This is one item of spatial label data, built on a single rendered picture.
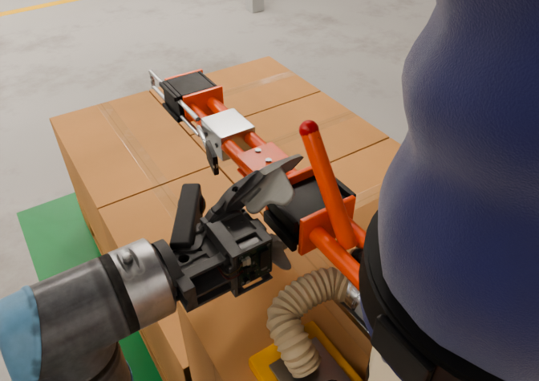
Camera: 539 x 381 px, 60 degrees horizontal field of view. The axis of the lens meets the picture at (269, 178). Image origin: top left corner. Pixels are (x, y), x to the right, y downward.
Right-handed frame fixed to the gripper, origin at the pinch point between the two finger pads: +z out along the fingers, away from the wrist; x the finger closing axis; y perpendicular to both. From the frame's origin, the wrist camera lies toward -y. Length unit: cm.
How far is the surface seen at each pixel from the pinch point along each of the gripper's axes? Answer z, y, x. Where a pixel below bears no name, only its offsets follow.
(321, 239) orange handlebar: -2.6, 8.4, 0.9
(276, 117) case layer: 56, -89, -54
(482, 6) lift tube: -9.3, 24.6, 34.4
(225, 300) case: -12.1, 0.7, -12.8
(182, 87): -1.8, -31.7, 2.3
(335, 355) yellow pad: -5.4, 16.2, -11.0
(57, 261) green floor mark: -33, -117, -108
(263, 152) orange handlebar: 0.5, -9.3, 1.4
